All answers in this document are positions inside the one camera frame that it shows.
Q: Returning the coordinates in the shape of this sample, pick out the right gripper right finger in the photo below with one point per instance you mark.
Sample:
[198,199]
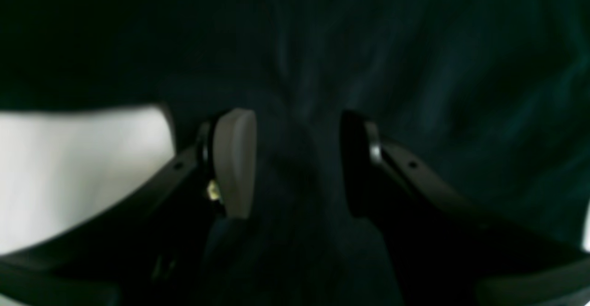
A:
[445,249]

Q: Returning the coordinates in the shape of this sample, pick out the black T-shirt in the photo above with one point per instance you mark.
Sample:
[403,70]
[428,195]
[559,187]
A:
[492,94]

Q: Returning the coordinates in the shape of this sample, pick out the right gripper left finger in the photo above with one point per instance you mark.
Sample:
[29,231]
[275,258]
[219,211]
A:
[101,208]

